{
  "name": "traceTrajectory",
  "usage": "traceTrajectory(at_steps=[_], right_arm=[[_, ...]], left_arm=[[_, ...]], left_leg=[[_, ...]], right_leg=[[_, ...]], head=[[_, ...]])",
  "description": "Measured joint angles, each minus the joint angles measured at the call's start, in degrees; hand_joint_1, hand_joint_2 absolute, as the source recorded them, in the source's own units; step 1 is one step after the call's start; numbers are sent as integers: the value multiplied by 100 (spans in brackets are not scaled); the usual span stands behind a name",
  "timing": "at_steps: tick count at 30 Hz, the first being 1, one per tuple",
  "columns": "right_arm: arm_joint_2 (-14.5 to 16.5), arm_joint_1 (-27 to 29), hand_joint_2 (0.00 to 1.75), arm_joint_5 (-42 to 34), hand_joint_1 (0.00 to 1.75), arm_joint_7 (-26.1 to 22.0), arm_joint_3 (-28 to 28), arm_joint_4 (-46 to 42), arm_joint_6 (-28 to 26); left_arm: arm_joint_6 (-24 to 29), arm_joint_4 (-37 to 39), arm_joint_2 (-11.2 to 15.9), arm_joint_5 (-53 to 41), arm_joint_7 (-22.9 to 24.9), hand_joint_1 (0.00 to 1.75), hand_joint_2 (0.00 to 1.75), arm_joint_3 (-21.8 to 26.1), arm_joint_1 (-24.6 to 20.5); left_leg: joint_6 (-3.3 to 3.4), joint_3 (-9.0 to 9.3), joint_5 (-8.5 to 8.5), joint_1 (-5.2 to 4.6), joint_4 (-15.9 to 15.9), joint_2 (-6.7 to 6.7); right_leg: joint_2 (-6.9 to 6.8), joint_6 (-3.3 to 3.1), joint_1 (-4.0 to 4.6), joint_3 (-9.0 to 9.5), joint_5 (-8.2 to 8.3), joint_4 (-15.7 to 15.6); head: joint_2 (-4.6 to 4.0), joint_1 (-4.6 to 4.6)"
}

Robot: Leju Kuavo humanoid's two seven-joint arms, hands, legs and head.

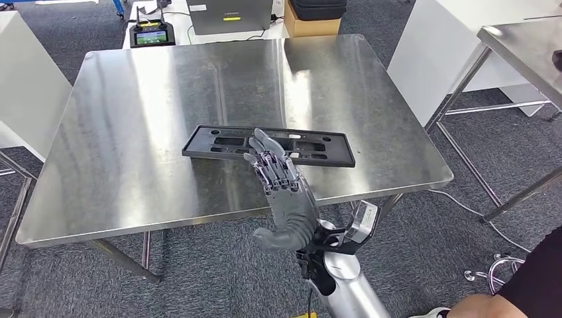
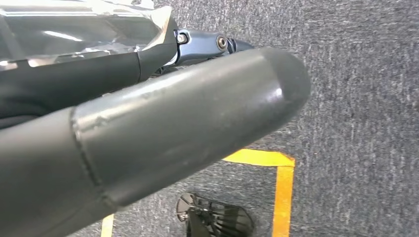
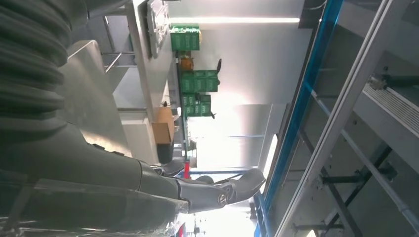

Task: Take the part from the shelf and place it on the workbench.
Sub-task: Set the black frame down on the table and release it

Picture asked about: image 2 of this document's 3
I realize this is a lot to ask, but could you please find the black robot leg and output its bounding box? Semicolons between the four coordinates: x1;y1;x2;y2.
176;192;254;237

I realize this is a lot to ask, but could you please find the yellow floor tape square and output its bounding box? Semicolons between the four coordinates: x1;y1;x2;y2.
100;149;296;237

